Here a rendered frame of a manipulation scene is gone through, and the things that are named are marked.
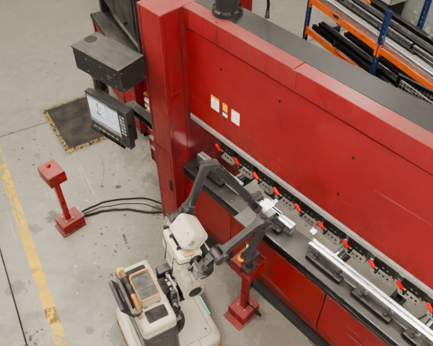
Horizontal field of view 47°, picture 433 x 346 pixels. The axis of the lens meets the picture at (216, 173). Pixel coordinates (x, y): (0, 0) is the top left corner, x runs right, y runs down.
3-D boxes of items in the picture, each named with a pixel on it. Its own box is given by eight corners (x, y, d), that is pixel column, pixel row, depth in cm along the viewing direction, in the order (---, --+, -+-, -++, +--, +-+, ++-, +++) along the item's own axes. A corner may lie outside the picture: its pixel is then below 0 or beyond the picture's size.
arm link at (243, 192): (208, 162, 330) (213, 170, 321) (214, 156, 329) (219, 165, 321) (242, 196, 355) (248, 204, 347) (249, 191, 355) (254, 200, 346)
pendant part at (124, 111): (92, 125, 399) (83, 90, 373) (103, 118, 405) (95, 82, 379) (130, 150, 379) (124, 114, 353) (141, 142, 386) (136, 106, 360)
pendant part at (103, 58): (91, 133, 414) (69, 44, 352) (113, 118, 427) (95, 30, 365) (133, 160, 392) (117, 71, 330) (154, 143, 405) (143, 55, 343)
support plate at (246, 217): (234, 217, 366) (234, 217, 365) (258, 199, 378) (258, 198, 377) (251, 232, 357) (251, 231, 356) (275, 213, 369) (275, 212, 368)
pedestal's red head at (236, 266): (230, 268, 375) (230, 254, 362) (245, 255, 382) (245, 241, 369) (249, 284, 365) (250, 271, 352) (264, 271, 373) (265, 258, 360)
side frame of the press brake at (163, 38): (163, 218, 491) (135, 1, 323) (225, 176, 530) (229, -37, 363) (179, 233, 478) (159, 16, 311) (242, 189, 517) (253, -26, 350)
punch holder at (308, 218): (297, 215, 344) (300, 200, 332) (305, 209, 348) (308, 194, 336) (314, 228, 336) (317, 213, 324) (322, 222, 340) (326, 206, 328)
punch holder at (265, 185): (256, 184, 364) (258, 169, 352) (264, 178, 368) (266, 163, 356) (271, 195, 356) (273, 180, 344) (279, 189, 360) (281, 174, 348)
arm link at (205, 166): (200, 154, 325) (204, 163, 317) (218, 158, 331) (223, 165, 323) (179, 209, 343) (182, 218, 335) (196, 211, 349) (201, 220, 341)
